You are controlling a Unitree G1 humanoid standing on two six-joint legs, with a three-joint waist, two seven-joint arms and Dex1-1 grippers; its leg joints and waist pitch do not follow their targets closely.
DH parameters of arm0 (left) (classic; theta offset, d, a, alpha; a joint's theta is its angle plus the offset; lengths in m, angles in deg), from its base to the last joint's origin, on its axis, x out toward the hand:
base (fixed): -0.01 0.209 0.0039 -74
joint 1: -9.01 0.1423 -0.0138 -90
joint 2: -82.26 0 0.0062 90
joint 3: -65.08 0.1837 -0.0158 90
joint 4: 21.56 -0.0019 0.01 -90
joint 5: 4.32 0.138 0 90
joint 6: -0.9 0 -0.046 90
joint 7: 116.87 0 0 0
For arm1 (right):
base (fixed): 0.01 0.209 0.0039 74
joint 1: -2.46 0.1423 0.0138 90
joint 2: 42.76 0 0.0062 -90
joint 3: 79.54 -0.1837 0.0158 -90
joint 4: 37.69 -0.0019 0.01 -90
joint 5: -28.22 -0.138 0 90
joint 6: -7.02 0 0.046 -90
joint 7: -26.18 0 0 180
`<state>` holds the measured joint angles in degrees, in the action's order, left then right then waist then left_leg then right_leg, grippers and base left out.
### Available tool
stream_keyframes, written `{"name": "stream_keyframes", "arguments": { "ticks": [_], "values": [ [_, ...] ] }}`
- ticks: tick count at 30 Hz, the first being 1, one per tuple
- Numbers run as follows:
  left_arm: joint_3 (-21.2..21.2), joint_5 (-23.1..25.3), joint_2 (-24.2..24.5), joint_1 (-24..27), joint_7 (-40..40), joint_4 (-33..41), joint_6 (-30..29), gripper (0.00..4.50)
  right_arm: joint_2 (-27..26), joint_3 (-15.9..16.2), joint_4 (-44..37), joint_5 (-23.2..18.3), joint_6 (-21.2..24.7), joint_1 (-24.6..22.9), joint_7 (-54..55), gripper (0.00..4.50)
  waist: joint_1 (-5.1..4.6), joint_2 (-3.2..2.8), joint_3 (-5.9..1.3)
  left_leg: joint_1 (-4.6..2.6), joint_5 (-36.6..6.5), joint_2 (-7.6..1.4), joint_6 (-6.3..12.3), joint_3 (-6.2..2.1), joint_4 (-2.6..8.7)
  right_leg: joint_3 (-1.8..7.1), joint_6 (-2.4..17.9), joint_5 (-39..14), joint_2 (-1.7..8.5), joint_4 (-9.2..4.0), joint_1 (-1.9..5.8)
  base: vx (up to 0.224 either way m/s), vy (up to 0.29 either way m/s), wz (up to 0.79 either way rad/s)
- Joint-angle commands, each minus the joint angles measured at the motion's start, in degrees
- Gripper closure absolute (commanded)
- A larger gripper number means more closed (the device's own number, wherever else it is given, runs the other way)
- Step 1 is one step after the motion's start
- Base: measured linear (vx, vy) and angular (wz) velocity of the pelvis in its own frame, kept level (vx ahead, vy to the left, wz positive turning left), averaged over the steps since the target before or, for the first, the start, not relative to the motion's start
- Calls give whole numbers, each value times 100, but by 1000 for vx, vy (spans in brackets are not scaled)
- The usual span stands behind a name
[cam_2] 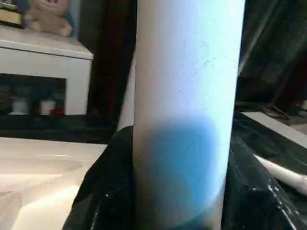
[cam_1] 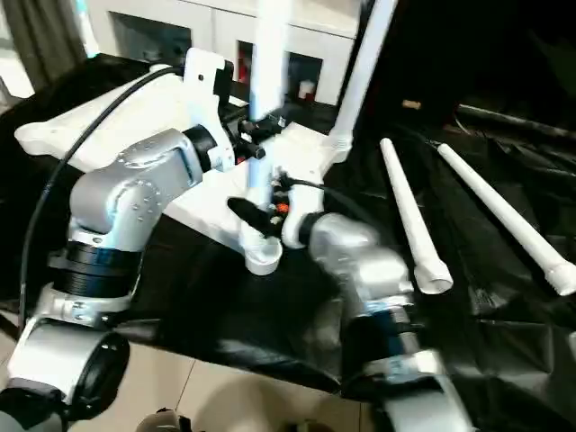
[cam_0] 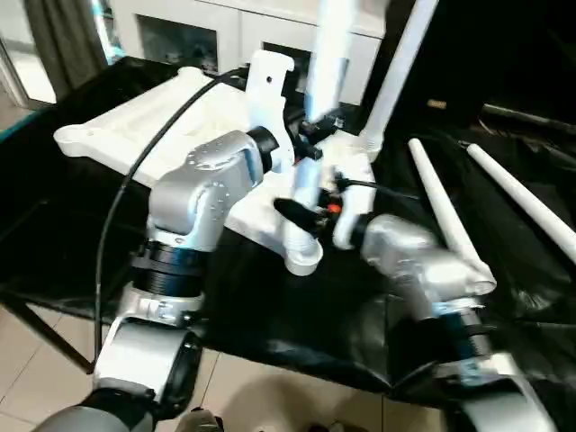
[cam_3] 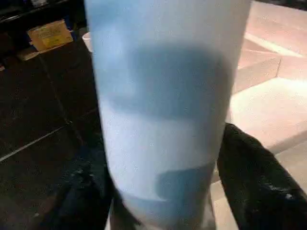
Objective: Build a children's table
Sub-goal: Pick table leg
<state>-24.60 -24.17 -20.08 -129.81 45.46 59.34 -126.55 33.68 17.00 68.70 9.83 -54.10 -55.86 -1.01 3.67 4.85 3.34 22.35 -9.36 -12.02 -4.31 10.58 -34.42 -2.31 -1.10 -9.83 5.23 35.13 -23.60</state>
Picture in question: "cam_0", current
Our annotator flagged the grey curtain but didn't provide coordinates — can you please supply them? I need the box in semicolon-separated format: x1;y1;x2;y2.
24;0;108;96

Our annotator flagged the white display cabinet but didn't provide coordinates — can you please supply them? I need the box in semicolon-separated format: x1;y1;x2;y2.
110;0;393;108

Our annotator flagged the black work table frame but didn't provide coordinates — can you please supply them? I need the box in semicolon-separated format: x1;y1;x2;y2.
0;291;96;375

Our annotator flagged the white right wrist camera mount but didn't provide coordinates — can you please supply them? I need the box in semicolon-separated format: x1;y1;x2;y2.
331;173;378;252

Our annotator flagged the dark tall cabinet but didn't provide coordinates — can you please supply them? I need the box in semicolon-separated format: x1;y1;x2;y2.
359;0;576;131

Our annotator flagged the long black rod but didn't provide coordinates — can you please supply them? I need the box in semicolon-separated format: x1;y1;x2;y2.
482;103;576;132

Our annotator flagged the white plastic table top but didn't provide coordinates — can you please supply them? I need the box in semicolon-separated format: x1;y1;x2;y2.
52;66;384;277

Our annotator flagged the white plastic table leg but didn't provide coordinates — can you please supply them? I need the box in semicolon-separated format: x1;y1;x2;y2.
465;142;576;267
282;0;365;271
407;138;498;295
358;0;441;162

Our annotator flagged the black mat cloth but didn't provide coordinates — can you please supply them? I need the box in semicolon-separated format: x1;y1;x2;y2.
0;56;576;410

